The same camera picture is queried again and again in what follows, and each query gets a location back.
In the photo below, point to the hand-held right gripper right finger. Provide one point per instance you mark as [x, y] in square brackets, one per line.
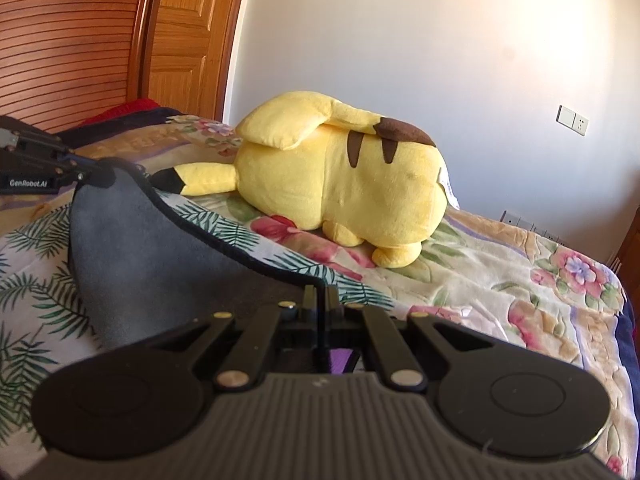
[332, 310]

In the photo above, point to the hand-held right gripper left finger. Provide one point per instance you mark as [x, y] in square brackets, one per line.
[310, 310]

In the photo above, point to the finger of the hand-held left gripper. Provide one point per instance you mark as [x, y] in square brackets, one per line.
[92, 170]

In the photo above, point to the grey towel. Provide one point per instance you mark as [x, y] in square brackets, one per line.
[150, 260]

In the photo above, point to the dark blue blanket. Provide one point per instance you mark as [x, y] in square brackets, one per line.
[125, 122]

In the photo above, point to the red cloth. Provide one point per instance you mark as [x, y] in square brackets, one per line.
[125, 109]

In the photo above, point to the yellow plush toy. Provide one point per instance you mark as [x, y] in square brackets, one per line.
[350, 180]

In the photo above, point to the slatted wooden wardrobe door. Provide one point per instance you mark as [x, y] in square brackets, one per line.
[60, 40]

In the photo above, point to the panelled wooden door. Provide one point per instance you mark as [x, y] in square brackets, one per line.
[190, 35]

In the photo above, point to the floral bed blanket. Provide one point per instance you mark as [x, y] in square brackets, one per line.
[500, 280]

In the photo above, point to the wooden bedside furniture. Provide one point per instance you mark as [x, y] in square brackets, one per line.
[627, 252]

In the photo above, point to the white wall socket strip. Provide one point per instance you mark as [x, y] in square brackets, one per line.
[530, 227]

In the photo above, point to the white wall switch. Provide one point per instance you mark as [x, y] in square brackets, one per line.
[572, 119]

